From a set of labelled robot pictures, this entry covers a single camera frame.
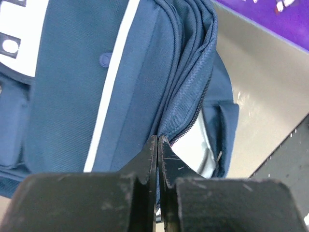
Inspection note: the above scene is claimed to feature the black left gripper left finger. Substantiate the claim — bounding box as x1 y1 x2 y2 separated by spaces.
0 136 157 232

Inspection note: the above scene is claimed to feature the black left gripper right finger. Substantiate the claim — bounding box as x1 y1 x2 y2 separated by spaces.
157 137 308 232

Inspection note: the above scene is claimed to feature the navy blue student backpack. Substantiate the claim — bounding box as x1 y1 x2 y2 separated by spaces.
0 0 239 198

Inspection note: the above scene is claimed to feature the purple card box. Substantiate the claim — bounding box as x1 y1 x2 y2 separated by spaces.
218 0 309 51

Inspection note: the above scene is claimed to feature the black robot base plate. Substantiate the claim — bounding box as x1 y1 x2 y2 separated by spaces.
251 116 309 217

